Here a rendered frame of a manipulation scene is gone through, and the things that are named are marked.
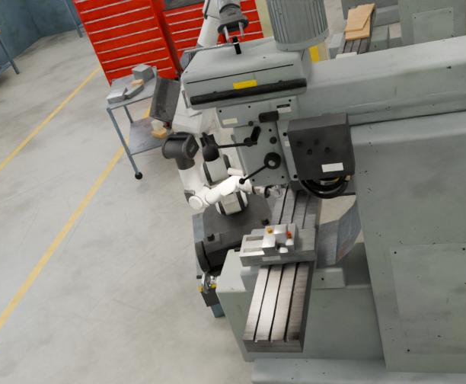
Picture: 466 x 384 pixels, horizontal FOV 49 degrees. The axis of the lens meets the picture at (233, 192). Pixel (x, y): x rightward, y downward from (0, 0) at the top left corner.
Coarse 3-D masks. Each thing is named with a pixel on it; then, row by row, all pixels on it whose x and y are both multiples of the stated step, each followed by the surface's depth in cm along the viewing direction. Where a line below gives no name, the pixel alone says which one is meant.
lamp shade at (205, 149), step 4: (204, 148) 225; (208, 148) 224; (212, 148) 225; (204, 152) 225; (208, 152) 224; (212, 152) 225; (216, 152) 226; (204, 156) 226; (208, 156) 225; (212, 156) 225; (216, 156) 226; (204, 160) 228; (208, 160) 226; (212, 160) 226
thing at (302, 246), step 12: (288, 228) 239; (312, 228) 240; (252, 240) 245; (288, 240) 231; (300, 240) 235; (312, 240) 233; (240, 252) 240; (252, 252) 238; (276, 252) 233; (288, 252) 231; (300, 252) 230; (312, 252) 229; (252, 264) 240; (264, 264) 238
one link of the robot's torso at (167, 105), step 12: (156, 84) 250; (168, 84) 250; (180, 84) 249; (156, 96) 250; (168, 96) 250; (180, 96) 250; (156, 108) 251; (168, 108) 250; (180, 108) 250; (168, 120) 252; (180, 120) 250; (192, 120) 250; (204, 120) 251; (180, 132) 253; (192, 132) 252; (204, 132) 255
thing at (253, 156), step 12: (240, 132) 210; (264, 132) 207; (276, 132) 207; (264, 144) 211; (276, 144) 210; (252, 156) 216; (264, 156) 214; (252, 168) 219; (264, 168) 218; (276, 168) 217; (252, 180) 223; (264, 180) 222; (276, 180) 220; (288, 180) 220
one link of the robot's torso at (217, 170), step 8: (216, 120) 289; (216, 128) 289; (216, 136) 291; (200, 144) 292; (216, 160) 298; (224, 160) 302; (208, 168) 301; (216, 168) 301; (224, 168) 301; (208, 176) 303; (216, 176) 303; (224, 176) 304
